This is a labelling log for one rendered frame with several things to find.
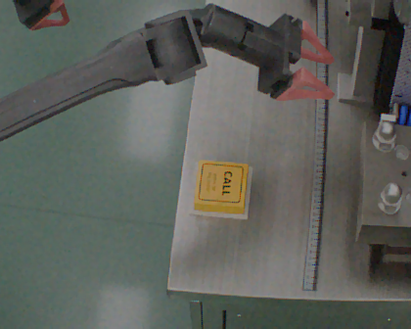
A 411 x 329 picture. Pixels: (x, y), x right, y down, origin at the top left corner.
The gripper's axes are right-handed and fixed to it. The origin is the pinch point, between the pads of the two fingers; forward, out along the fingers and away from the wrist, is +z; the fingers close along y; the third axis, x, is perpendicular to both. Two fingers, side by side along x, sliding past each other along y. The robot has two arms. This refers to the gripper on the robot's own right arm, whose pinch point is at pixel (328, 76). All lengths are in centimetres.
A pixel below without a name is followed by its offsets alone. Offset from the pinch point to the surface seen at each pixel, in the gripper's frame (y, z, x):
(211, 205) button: 13.3, -5.3, -20.0
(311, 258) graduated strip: 19.3, 8.6, -14.5
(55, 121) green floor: -53, -2, -125
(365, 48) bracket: -7.9, 6.4, 1.0
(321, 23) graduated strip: -23.0, 8.5, -14.5
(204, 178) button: 9.4, -6.7, -20.6
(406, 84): 0.2, 9.7, 6.9
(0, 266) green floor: -8, -10, -129
